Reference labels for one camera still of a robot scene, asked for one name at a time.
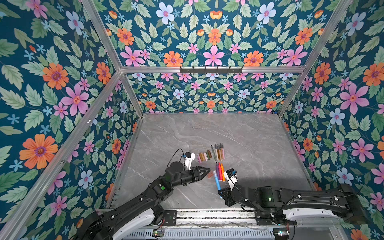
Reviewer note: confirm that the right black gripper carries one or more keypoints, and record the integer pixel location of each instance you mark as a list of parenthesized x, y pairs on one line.
[(226, 196)]

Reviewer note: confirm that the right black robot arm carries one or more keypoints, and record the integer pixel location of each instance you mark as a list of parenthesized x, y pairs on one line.
[(281, 205)]

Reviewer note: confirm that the purple marker pen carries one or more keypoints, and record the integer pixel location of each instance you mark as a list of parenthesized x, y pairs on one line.
[(217, 171)]

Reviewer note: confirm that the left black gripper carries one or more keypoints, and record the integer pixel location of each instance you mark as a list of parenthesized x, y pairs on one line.
[(197, 173)]

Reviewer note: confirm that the blue marker pen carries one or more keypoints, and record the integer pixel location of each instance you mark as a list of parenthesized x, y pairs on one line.
[(217, 180)]

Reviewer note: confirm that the red marker pen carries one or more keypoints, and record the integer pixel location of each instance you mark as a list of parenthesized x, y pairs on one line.
[(220, 172)]

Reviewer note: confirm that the aluminium front rail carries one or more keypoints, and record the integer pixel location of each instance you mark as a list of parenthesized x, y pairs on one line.
[(226, 218)]

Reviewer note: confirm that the ochre brown marker pen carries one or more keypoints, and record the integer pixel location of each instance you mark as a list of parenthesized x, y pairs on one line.
[(220, 148)]

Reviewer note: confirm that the black hook bar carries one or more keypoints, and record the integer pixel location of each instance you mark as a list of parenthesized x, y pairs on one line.
[(210, 70)]

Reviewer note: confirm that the dark green brown marker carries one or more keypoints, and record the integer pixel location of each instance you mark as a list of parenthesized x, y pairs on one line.
[(214, 153)]

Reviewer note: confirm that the white vented cable duct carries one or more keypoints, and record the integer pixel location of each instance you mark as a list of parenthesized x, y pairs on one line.
[(201, 234)]

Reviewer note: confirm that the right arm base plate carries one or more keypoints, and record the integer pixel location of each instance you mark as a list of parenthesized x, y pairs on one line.
[(276, 219)]

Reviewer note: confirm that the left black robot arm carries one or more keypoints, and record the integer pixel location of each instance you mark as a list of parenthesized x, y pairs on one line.
[(142, 210)]

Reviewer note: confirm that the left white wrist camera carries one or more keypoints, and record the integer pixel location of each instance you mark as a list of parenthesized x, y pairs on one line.
[(188, 159)]

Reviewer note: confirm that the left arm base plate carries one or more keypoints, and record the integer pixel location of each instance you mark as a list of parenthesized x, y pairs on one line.
[(166, 218)]

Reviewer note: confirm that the orange marker pen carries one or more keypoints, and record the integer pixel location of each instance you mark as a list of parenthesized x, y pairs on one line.
[(222, 173)]

